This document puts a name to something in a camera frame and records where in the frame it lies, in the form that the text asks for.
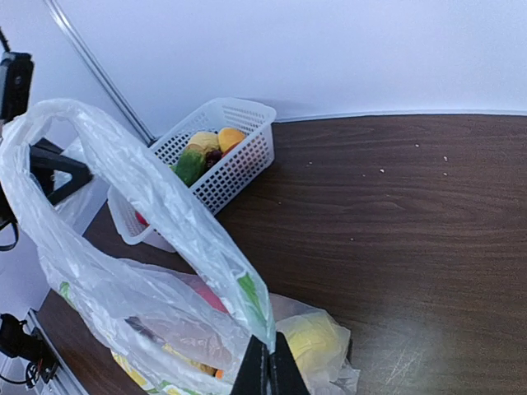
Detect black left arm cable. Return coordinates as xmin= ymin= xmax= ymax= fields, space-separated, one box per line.
xmin=0 ymin=26 xmax=20 ymax=253

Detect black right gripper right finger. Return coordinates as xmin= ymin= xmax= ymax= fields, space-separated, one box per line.
xmin=269 ymin=332 xmax=310 ymax=395

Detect pink fruit in bag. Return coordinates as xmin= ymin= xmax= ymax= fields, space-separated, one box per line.
xmin=193 ymin=284 xmax=228 ymax=314

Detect dark grapes in basket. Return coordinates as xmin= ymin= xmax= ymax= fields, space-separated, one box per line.
xmin=205 ymin=150 xmax=223 ymax=169

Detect orange-yellow fruit in basket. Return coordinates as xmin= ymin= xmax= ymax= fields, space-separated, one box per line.
xmin=217 ymin=128 xmax=245 ymax=154

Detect left aluminium corner post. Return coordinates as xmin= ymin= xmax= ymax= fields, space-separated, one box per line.
xmin=43 ymin=0 xmax=156 ymax=146

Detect yellow fruit in basket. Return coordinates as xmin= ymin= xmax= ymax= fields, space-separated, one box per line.
xmin=187 ymin=131 xmax=220 ymax=153

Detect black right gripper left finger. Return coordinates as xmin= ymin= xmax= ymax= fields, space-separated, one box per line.
xmin=231 ymin=336 xmax=268 ymax=395

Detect yellow-green fruit in bag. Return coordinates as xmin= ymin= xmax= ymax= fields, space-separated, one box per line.
xmin=277 ymin=312 xmax=350 ymax=381

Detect pale yellow fruit in bag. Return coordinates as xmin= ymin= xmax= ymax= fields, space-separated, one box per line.
xmin=127 ymin=317 xmax=236 ymax=375

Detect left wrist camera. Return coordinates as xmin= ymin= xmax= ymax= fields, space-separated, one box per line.
xmin=1 ymin=52 xmax=34 ymax=123

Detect clear printed plastic bag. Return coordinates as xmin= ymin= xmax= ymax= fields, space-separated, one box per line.
xmin=1 ymin=99 xmax=359 ymax=394

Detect green fruit in basket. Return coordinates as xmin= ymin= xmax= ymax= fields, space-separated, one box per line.
xmin=170 ymin=150 xmax=205 ymax=187

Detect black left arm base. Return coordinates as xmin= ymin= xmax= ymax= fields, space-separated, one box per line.
xmin=1 ymin=314 xmax=59 ymax=389

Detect white perforated plastic basket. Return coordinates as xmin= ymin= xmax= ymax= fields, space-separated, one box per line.
xmin=106 ymin=96 xmax=277 ymax=247

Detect red pomegranate in basket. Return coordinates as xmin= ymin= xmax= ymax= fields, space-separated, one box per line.
xmin=135 ymin=211 xmax=149 ymax=226

